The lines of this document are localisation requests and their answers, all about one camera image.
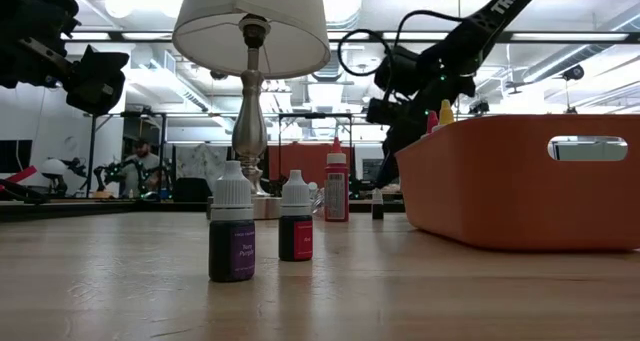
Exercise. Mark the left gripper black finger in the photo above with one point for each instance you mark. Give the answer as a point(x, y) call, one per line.
point(30, 66)
point(97, 81)

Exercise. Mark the orange plastic basket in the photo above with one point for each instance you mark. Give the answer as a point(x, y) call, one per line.
point(500, 196)

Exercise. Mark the black monitor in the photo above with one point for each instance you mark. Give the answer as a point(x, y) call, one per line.
point(15, 156)

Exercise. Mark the large orange-red coloring bottle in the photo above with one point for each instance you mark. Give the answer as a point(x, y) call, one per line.
point(336, 191)

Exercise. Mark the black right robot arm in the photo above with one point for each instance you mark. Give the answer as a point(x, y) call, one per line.
point(480, 26)

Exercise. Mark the large yellow food coloring bottle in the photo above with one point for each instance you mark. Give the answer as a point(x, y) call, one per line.
point(446, 113)

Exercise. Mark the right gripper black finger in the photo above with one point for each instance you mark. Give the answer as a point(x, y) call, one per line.
point(395, 151)

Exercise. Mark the ceiling light strip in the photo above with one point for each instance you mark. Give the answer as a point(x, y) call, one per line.
point(415, 36)
point(90, 36)
point(570, 36)

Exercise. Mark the black metal rack frame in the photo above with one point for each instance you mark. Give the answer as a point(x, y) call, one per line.
point(91, 151)

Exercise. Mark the person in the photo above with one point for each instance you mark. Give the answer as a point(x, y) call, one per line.
point(142, 168)

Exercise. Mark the orange-red partition panel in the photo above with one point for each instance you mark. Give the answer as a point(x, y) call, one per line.
point(305, 161)

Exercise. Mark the small purple label dropper bottle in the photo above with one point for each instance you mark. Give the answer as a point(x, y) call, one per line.
point(232, 251)

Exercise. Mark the black round ceiling fixture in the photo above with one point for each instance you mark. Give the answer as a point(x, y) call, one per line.
point(573, 72)

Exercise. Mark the small red label dropper bottle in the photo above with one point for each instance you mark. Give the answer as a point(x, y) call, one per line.
point(295, 241)

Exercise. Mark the white dome lamp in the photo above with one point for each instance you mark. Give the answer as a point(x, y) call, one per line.
point(52, 167)

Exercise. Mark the small dark dropper bottle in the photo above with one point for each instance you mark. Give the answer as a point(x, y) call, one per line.
point(377, 208)

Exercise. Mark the large dark red coloring bottle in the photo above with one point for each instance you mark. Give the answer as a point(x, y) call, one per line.
point(432, 122)

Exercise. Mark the background black robot arm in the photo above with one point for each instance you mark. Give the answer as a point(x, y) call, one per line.
point(107, 173)

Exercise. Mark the table lamp with white shade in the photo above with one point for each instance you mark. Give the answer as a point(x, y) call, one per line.
point(250, 121)

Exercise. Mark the black office chair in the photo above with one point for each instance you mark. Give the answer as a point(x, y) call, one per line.
point(191, 190)

